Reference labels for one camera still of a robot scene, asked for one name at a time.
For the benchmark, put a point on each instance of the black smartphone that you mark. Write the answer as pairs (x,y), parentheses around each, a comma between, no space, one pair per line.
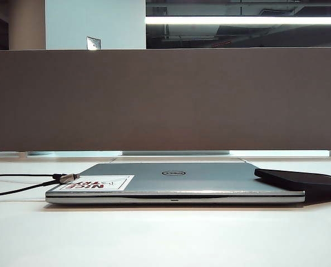
(301,178)

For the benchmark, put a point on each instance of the silver metal wall plate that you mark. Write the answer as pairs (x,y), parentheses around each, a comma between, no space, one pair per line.
(93,43)

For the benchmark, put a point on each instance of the long white ceiling light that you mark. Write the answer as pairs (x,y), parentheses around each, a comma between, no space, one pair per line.
(237,20)

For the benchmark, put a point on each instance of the silver Dell laptop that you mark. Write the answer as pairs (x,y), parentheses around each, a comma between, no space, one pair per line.
(209,180)

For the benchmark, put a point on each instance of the beige round column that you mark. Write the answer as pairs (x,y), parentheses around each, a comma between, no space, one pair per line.
(26,22)

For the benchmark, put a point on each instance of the brown desk divider panel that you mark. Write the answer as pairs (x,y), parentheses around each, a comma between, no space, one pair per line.
(165,100)

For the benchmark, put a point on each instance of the white sticker red print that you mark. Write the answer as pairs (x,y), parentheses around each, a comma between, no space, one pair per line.
(118,182)

